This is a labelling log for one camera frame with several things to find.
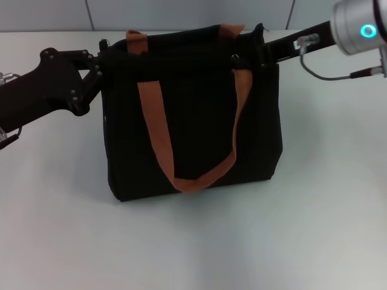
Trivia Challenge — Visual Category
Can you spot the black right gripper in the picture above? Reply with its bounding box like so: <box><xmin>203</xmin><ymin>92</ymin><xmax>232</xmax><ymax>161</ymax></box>
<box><xmin>233</xmin><ymin>20</ymin><xmax>337</xmax><ymax>73</ymax></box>

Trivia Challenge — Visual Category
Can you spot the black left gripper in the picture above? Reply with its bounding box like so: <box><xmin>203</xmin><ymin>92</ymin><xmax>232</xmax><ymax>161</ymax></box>
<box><xmin>0</xmin><ymin>47</ymin><xmax>111</xmax><ymax>134</ymax></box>

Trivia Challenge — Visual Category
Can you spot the black food bag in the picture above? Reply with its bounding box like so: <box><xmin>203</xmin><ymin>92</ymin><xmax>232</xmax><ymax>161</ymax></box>
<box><xmin>98</xmin><ymin>23</ymin><xmax>284</xmax><ymax>204</ymax></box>

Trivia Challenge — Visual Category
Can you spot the right gripper cable with connector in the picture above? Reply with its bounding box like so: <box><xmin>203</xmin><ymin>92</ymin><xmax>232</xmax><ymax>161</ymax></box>
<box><xmin>296</xmin><ymin>33</ymin><xmax>387</xmax><ymax>81</ymax></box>

